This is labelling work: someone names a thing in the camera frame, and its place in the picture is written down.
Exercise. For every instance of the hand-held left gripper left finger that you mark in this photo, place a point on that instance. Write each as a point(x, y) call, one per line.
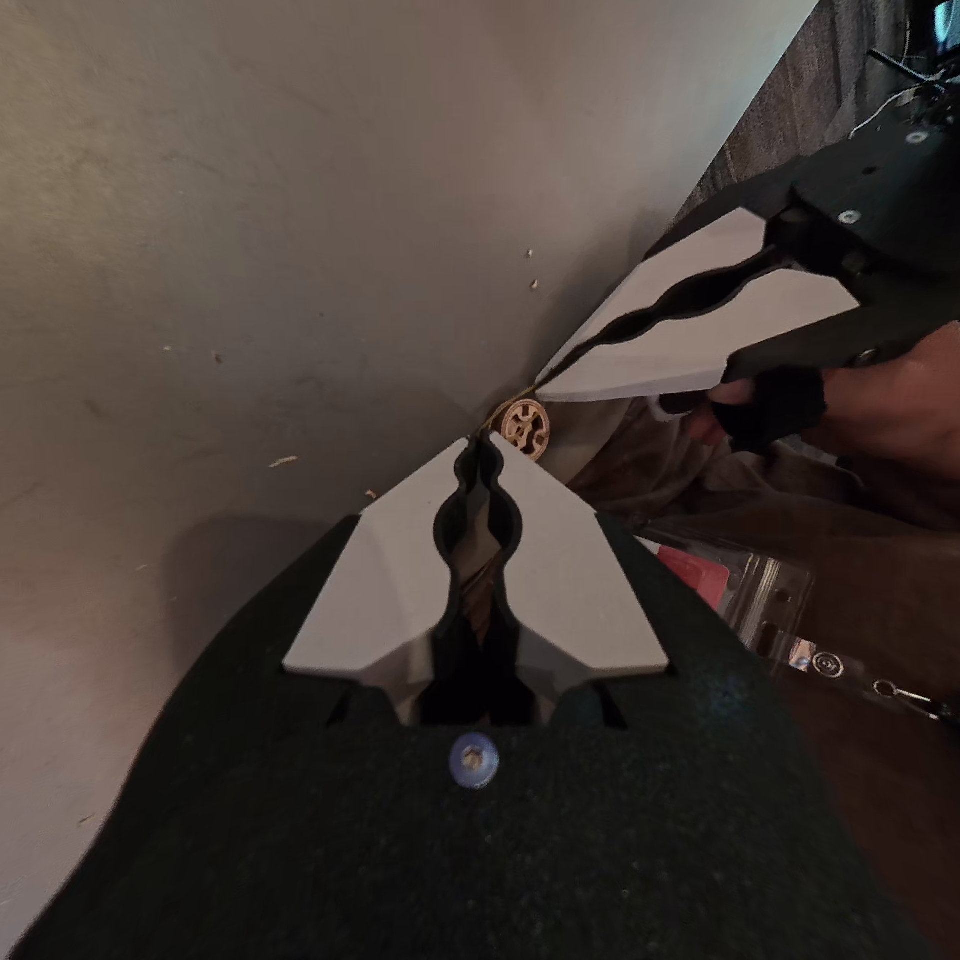
point(375, 592)

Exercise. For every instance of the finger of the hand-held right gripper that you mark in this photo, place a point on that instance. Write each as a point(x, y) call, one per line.
point(690, 259)
point(690, 352)

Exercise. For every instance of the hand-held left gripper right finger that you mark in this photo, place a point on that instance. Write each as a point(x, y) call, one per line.
point(581, 592)

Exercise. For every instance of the yellow rubber band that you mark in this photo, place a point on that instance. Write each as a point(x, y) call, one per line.
point(529, 391)

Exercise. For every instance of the small wooden gear wheel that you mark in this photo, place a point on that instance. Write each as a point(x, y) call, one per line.
point(525, 431)

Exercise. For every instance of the grey desk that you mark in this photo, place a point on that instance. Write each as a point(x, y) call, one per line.
point(225, 225)

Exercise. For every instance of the person's right hand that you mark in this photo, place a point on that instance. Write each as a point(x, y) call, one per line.
point(900, 405)

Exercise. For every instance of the clear badge holder red card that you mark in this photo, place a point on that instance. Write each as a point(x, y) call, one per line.
point(697, 577)

